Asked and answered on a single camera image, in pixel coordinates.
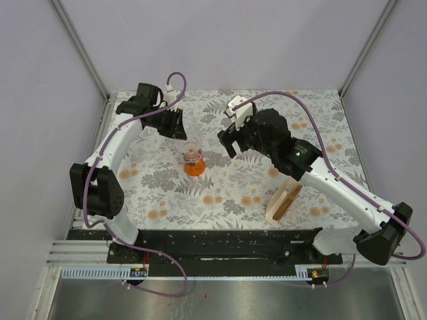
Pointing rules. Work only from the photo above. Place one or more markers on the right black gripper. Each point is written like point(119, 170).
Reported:
point(227, 138)

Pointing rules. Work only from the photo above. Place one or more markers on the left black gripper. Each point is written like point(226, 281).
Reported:
point(175, 130)

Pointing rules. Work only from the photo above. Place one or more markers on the clear glass dripper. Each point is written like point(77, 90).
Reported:
point(191, 147)

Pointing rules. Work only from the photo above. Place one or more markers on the orange glass carafe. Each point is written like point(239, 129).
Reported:
point(193, 163)

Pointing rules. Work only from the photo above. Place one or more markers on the coffee filter box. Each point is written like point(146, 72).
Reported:
point(278, 197)

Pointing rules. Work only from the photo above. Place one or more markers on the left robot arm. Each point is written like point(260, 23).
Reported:
point(95, 186)

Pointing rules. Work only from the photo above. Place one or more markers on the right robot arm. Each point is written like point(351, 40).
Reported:
point(381, 224)

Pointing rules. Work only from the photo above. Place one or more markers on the floral table mat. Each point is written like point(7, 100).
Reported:
point(232, 193)

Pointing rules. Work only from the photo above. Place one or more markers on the stack of brown filters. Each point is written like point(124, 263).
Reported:
point(289, 199)

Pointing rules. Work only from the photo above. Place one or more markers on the left aluminium frame post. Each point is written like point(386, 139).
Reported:
point(71, 32)

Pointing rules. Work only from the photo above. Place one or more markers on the aluminium frame post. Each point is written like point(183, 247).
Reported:
point(368, 45)
point(71, 32)

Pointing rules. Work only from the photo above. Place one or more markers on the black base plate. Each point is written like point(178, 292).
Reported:
point(223, 253)

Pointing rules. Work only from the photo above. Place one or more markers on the white slotted cable duct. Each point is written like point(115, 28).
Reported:
point(131, 273)

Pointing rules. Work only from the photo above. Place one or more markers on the aluminium front rail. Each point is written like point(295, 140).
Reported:
point(70, 252)

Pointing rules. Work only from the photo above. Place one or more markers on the right aluminium frame post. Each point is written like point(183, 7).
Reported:
point(368, 45)

